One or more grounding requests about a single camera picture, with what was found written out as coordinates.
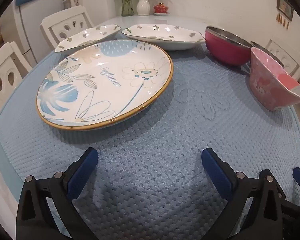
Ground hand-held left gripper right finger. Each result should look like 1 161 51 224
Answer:
201 147 286 240

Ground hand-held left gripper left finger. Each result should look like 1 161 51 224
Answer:
16 147 99 240

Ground round blue floral plate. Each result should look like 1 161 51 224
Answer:
36 39 174 131

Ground red steel bowl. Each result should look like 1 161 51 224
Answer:
205 26 253 67

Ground white square flower plate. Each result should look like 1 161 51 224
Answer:
54 24 122 54
121 24 206 51

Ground light blue waffle mat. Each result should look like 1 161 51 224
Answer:
0 40 300 240

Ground pink cartoon plastic bowl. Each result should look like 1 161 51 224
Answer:
249 47 300 111

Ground white dining chair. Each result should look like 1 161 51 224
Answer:
0 42 33 122
39 5 95 48
265 39 300 81

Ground blue steel bowl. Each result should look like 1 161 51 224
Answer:
251 41 285 68

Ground white refrigerator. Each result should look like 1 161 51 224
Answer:
0 0 71 65

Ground clear glass vase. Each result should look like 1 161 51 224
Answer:
121 0 135 17

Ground red lidded cup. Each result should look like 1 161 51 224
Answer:
153 2 171 15

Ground white ceramic vase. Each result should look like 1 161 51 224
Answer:
136 0 150 16

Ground yellow hanging wall ornaments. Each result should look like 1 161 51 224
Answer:
276 12 290 28

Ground framed wall picture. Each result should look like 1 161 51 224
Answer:
276 0 294 20

